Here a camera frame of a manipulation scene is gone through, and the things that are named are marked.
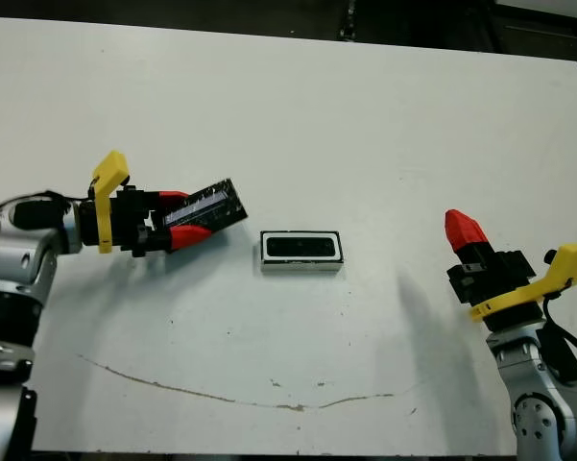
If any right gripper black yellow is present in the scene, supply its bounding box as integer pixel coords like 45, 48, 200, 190
445, 209, 577, 333

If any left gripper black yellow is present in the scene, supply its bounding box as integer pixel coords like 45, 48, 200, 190
79, 150, 213, 259

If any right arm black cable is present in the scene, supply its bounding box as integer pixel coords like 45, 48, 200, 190
540, 292, 577, 385

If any black slim camera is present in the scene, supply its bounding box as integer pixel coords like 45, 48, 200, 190
267, 235, 335, 258

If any glossy black box lid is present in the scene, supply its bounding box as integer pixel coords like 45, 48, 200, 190
161, 178, 249, 231

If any white-lined camera box base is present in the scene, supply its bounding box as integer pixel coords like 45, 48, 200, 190
259, 229, 343, 276

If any dark cabinet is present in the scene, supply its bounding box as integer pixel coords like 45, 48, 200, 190
484, 0, 577, 81

